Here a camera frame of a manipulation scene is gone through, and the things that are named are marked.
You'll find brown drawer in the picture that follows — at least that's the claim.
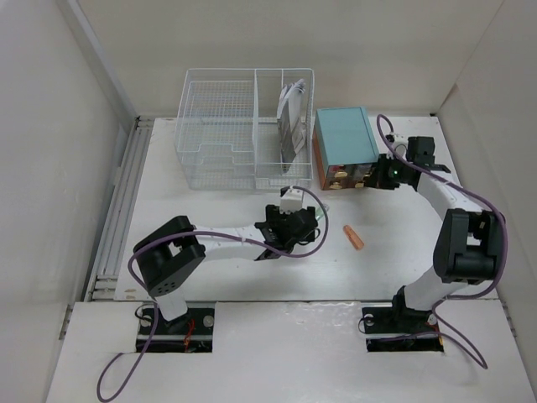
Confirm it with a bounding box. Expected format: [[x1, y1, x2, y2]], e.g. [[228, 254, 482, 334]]
[[321, 176, 367, 191]]

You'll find clear drawer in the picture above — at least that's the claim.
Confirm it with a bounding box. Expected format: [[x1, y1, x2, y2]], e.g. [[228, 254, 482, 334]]
[[326, 164, 373, 181]]

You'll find teal drawer box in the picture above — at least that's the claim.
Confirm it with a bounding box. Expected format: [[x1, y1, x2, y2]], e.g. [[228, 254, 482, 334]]
[[312, 107, 379, 188]]

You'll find grey setup guide booklet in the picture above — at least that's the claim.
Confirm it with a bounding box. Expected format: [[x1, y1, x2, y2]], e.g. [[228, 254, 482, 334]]
[[277, 88, 302, 173]]

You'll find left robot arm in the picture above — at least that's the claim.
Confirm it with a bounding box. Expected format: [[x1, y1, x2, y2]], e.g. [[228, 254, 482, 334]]
[[129, 205, 320, 334]]

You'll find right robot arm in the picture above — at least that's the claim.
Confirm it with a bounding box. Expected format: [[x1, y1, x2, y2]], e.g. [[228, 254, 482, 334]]
[[366, 133, 505, 331]]

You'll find green transparent tape case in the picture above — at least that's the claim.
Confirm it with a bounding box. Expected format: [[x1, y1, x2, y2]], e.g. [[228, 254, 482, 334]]
[[315, 203, 329, 222]]

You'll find orange transparent case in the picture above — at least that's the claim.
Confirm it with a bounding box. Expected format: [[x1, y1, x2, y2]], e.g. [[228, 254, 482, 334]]
[[343, 225, 364, 250]]

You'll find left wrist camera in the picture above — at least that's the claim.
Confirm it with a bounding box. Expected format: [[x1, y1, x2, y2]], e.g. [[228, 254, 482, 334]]
[[279, 186, 304, 214]]

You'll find white wire mesh organizer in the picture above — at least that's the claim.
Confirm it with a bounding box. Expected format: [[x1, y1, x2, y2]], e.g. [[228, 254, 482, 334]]
[[175, 68, 315, 191]]

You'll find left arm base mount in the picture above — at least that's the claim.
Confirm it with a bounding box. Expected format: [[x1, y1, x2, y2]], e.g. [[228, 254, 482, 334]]
[[134, 302, 216, 353]]

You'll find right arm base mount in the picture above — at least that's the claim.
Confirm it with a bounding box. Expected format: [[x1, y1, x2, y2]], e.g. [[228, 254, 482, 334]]
[[361, 305, 444, 353]]

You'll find aluminium rail frame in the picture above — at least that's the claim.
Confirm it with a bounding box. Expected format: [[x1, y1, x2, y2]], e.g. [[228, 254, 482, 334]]
[[79, 116, 154, 302]]

